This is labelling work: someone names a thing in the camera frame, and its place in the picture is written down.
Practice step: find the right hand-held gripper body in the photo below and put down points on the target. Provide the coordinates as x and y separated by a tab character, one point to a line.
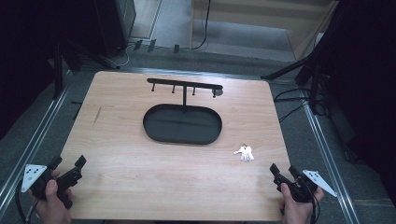
299	188

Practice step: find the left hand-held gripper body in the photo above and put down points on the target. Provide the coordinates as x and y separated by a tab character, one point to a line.
32	174

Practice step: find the silver bunch of keys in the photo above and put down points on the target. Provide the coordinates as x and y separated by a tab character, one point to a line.
246	154

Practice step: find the black key rack with tray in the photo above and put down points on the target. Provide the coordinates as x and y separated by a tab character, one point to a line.
183	124

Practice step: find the person's right hand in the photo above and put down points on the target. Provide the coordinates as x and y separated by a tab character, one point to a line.
295	211

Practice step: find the person's left hand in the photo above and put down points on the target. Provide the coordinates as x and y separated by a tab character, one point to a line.
53	207

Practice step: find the black tripod stand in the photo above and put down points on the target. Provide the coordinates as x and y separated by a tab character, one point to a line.
58	71
313	81

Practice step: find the black curtain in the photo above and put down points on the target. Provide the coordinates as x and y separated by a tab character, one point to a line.
364	77
28	46

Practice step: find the dark cabinet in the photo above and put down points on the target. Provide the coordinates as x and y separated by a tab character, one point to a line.
120	21

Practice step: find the metal floor rail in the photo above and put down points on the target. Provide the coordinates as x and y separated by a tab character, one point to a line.
34	143
330	168

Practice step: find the small black floor bracket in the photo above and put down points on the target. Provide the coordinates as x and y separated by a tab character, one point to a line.
176	48
151	45
138	45

